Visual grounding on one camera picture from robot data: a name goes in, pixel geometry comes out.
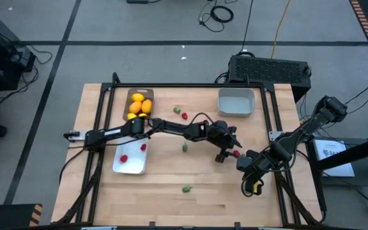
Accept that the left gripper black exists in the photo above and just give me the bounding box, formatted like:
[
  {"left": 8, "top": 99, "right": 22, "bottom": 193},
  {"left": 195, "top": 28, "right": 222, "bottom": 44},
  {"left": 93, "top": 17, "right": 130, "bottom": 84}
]
[{"left": 206, "top": 119, "right": 243, "bottom": 164}]

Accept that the grey plastic basket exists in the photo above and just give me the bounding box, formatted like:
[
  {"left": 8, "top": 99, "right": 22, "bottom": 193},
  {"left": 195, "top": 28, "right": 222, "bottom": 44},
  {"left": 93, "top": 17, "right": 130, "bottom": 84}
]
[{"left": 217, "top": 87, "right": 257, "bottom": 118}]

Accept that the white printed paper sheet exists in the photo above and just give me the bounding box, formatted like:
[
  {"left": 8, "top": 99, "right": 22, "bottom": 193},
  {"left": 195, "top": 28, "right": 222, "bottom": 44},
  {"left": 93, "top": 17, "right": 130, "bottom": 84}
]
[{"left": 316, "top": 139, "right": 357, "bottom": 178}]

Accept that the black computer tower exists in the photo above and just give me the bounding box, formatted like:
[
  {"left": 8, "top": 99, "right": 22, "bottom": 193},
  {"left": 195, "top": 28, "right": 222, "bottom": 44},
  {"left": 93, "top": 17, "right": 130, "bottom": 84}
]
[{"left": 227, "top": 54, "right": 312, "bottom": 102}]

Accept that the white plastic basket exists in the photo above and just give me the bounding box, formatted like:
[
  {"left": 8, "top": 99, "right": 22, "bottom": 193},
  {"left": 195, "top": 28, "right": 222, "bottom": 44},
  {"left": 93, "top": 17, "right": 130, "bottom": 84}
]
[{"left": 112, "top": 136, "right": 150, "bottom": 176}]

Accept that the black metal beam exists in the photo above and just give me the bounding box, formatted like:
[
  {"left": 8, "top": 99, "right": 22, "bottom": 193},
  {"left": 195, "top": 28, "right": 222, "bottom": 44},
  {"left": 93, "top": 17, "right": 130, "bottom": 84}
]
[{"left": 313, "top": 133, "right": 368, "bottom": 172}]

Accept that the dark side table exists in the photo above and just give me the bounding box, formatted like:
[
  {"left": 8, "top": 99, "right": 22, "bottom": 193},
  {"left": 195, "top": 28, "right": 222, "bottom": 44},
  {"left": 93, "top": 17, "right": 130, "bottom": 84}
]
[{"left": 305, "top": 136, "right": 368, "bottom": 189}]

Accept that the black yellow striped mat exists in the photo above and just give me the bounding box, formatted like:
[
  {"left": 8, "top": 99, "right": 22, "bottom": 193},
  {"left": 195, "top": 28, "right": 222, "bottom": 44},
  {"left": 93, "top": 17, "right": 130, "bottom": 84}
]
[{"left": 0, "top": 203, "right": 43, "bottom": 228}]

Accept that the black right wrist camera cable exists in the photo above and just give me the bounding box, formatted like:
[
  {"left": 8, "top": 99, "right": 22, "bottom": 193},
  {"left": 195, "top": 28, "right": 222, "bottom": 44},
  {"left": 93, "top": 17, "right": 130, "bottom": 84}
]
[{"left": 240, "top": 172, "right": 265, "bottom": 197}]

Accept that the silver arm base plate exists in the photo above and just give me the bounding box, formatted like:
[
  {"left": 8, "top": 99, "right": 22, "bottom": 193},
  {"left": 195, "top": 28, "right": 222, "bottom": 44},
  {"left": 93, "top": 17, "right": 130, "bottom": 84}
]
[
  {"left": 68, "top": 129, "right": 88, "bottom": 142},
  {"left": 268, "top": 130, "right": 284, "bottom": 142}
]

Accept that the black metal rig frame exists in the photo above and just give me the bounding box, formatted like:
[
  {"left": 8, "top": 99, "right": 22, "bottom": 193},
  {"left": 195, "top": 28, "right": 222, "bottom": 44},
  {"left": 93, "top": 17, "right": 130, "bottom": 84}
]
[{"left": 54, "top": 72, "right": 327, "bottom": 226}]

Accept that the black hanging cable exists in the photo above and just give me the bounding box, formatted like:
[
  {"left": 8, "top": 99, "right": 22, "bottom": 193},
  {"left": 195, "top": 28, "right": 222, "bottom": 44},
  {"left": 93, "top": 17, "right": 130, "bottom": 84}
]
[{"left": 236, "top": 0, "right": 255, "bottom": 57}]

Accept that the yellow hanging cable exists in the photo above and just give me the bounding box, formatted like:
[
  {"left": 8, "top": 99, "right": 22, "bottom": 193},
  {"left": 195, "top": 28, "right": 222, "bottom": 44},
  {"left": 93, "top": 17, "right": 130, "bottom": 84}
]
[{"left": 270, "top": 0, "right": 292, "bottom": 60}]

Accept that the coiled black cable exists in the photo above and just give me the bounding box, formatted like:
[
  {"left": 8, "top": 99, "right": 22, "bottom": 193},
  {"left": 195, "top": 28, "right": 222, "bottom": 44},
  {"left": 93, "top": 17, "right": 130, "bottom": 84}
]
[{"left": 198, "top": 0, "right": 235, "bottom": 33}]

